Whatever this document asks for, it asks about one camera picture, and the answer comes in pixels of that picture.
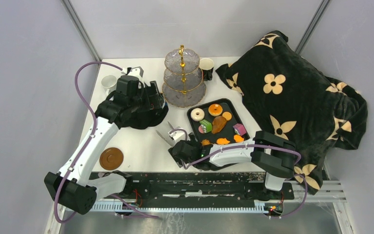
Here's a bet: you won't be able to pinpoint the three-tier glass cake stand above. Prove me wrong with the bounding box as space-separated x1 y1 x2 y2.
162 45 206 108

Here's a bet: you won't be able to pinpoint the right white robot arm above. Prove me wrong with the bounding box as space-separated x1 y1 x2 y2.
168 131 301 199

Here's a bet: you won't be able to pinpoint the brown round saucer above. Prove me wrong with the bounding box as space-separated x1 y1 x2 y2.
99 147 124 171

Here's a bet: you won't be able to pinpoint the black mug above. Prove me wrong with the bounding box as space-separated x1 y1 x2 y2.
199 58 214 81

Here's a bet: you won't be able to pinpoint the orange fish cookie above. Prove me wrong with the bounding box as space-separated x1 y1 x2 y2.
233 135 244 143
216 138 230 145

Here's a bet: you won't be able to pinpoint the black floral blanket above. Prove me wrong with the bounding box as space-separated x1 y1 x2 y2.
216 30 368 195

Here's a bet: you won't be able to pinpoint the round orange biscuit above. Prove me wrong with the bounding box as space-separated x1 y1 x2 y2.
222 112 232 121

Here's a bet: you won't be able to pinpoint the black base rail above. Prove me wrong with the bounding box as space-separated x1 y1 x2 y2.
117 172 295 209

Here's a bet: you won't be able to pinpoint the orange fish cookie left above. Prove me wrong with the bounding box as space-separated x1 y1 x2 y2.
216 138 230 145

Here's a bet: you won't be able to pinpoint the white frosted donut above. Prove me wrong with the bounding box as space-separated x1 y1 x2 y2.
190 108 205 122

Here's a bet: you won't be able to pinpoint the orange frosted donut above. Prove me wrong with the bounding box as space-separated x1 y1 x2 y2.
208 103 223 117

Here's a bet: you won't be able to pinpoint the black serving tray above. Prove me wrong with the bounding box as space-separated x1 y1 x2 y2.
187 98 257 172

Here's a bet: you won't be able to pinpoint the white and blue mug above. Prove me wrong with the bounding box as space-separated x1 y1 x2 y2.
101 75 117 96

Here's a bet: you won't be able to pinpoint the orange fish cookie right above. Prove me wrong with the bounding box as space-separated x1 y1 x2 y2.
233 135 244 143

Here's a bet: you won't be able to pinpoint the metal serving tongs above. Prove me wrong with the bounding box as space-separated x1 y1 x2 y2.
155 121 178 147

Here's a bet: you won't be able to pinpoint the orange flower cookie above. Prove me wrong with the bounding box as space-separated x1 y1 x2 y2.
201 139 211 146

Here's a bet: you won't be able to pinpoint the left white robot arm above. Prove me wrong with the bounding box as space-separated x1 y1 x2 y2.
44 67 168 215

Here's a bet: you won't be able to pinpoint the green cake slice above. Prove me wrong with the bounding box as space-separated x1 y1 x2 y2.
199 119 212 134

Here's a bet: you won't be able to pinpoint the black cloth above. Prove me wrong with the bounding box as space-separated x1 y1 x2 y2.
119 80 169 130

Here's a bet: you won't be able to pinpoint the pink cake slice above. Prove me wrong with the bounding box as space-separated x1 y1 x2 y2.
233 123 247 136

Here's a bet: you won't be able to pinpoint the brown madeleine bread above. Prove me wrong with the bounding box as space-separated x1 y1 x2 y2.
211 116 227 134

